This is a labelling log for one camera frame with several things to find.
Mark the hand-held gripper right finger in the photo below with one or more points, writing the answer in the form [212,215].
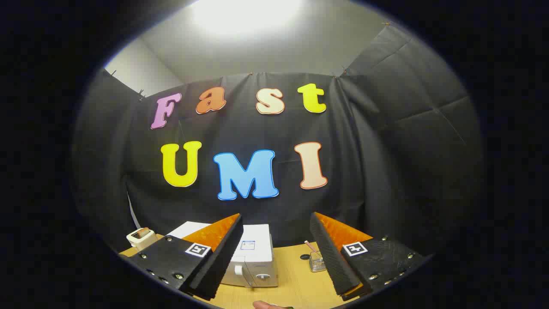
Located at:
[332,262]

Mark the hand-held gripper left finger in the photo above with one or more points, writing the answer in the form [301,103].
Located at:
[223,262]

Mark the white microwave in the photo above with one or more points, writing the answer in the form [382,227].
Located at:
[257,240]

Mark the pink straw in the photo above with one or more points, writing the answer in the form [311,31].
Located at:
[309,245]

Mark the toasted bread slice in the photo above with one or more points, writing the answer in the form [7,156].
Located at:
[142,231]

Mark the white toaster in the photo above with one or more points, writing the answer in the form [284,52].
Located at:
[137,241]

